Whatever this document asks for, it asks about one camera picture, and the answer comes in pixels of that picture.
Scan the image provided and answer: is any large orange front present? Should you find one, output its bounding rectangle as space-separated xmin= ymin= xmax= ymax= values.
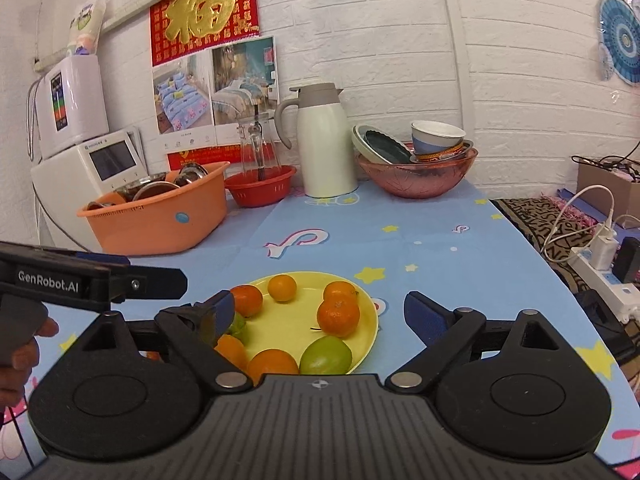
xmin=246 ymin=349 xmax=299 ymax=385

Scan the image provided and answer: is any large orange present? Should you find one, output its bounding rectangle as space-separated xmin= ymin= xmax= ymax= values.
xmin=317 ymin=297 xmax=360 ymax=338
xmin=246 ymin=349 xmax=299 ymax=385

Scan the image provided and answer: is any yellow-orange citrus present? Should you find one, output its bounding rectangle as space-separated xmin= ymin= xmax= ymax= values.
xmin=267 ymin=274 xmax=297 ymax=304

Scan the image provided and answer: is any person's left hand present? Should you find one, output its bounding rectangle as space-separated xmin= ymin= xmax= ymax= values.
xmin=0 ymin=318 xmax=58 ymax=412

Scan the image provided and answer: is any white appliance with screen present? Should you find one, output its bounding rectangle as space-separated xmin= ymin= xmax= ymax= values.
xmin=32 ymin=127 xmax=148 ymax=252

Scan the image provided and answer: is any green fruit at rim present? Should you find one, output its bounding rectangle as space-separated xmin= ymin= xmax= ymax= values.
xmin=227 ymin=312 xmax=246 ymax=340

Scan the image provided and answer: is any white power strip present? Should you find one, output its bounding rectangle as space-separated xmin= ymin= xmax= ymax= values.
xmin=568 ymin=248 xmax=640 ymax=324

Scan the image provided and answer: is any orange plastic basket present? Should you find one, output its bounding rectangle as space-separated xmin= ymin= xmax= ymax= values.
xmin=77 ymin=162 xmax=230 ymax=257

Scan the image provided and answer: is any small orange on plate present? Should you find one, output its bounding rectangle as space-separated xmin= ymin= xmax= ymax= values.
xmin=231 ymin=284 xmax=264 ymax=318
xmin=323 ymin=281 xmax=358 ymax=301

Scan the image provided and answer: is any steel bowl in basket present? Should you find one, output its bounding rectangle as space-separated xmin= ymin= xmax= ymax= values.
xmin=115 ymin=172 xmax=178 ymax=202

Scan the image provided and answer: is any light blue patterned tablecloth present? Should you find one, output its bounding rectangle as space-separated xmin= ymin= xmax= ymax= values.
xmin=1 ymin=183 xmax=639 ymax=479

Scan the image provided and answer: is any white charger plug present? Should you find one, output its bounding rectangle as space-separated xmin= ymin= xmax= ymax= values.
xmin=590 ymin=224 xmax=618 ymax=272

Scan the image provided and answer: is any leopard pattern cloth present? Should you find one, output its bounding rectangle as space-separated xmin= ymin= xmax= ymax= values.
xmin=491 ymin=196 xmax=598 ymax=294

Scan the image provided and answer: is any yellow plate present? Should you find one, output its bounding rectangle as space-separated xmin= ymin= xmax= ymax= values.
xmin=240 ymin=271 xmax=378 ymax=372

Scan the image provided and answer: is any white water purifier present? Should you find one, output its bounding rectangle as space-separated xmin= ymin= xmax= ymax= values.
xmin=36 ymin=54 xmax=110 ymax=159

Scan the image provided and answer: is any green fruit on plate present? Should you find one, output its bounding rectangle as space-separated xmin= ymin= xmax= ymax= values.
xmin=299 ymin=336 xmax=352 ymax=375

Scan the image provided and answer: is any cardboard box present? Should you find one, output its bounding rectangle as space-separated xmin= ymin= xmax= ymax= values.
xmin=577 ymin=165 xmax=640 ymax=229

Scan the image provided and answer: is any pink glass bowl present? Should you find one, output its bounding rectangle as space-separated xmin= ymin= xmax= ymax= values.
xmin=356 ymin=148 xmax=478 ymax=200

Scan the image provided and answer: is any red plastic basket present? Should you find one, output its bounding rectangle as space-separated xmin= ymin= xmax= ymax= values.
xmin=224 ymin=166 xmax=296 ymax=208

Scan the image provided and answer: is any bedding advertisement poster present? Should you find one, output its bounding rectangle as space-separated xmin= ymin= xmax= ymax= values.
xmin=152 ymin=37 xmax=280 ymax=155

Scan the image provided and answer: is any clear glass pitcher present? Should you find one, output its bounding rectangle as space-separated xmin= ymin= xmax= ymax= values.
xmin=238 ymin=107 xmax=280 ymax=183

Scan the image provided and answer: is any blue white ceramic bowl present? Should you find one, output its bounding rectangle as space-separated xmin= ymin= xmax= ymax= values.
xmin=411 ymin=120 xmax=466 ymax=155

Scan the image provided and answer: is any white green plate in bowl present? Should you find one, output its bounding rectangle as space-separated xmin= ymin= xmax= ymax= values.
xmin=352 ymin=124 xmax=418 ymax=165

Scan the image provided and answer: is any white thermos jug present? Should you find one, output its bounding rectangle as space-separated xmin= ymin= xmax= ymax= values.
xmin=273 ymin=82 xmax=358 ymax=198

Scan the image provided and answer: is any red gold fu banner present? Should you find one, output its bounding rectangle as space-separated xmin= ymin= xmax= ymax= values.
xmin=149 ymin=0 xmax=260 ymax=66

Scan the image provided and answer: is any blue paper fan decoration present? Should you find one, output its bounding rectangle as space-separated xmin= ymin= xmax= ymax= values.
xmin=598 ymin=0 xmax=639 ymax=86

